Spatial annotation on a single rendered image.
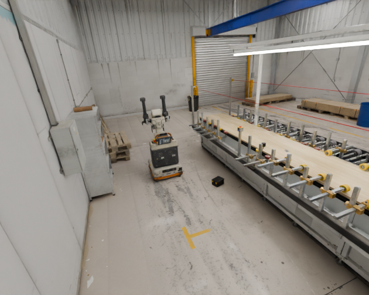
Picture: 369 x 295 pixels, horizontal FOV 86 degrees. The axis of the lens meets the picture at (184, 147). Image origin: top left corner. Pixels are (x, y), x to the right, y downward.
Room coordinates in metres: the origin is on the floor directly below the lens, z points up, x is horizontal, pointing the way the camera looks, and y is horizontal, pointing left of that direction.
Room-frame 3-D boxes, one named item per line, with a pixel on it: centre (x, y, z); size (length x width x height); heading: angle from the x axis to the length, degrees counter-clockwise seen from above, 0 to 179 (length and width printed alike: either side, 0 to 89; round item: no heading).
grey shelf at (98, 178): (3.51, 1.74, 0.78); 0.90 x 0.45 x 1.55; 19
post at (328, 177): (1.66, -1.42, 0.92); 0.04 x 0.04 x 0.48; 19
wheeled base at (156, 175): (3.88, 0.47, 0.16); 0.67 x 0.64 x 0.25; 18
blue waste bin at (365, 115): (6.00, -5.89, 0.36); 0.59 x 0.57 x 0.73; 109
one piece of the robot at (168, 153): (3.79, 0.44, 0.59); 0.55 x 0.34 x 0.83; 108
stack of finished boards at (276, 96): (10.43, -4.56, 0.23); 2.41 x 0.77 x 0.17; 110
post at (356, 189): (1.42, -1.50, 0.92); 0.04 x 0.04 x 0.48; 19
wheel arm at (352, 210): (1.36, -1.43, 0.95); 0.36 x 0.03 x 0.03; 109
